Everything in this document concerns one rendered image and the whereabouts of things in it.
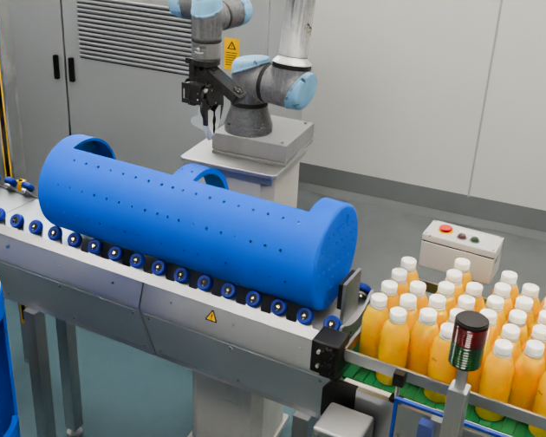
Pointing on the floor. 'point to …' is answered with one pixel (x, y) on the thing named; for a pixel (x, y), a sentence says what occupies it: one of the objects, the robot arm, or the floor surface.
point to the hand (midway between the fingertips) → (212, 135)
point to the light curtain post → (6, 101)
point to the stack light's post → (455, 411)
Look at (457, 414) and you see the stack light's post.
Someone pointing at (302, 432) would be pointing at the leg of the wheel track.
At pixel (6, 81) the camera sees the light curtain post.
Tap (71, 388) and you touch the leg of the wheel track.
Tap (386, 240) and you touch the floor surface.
